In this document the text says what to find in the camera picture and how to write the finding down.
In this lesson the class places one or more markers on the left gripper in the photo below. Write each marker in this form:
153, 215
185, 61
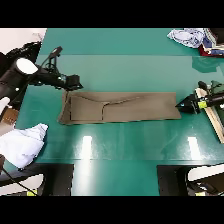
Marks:
74, 82

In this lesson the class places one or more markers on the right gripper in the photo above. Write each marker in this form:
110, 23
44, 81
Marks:
196, 103

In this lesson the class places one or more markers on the brown garment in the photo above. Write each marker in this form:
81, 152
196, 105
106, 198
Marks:
133, 106

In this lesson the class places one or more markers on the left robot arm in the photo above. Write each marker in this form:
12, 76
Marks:
20, 75

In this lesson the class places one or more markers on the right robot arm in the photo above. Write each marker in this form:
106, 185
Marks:
203, 181

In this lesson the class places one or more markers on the green garment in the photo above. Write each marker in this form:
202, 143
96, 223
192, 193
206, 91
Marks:
218, 87

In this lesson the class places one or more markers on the heap of clothes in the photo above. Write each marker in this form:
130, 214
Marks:
211, 48

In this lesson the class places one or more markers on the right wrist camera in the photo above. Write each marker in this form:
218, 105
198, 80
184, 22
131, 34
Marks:
202, 87

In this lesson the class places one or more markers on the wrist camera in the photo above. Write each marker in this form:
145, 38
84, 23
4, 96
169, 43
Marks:
53, 56
202, 87

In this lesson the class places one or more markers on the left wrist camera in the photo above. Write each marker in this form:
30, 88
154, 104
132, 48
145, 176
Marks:
53, 56

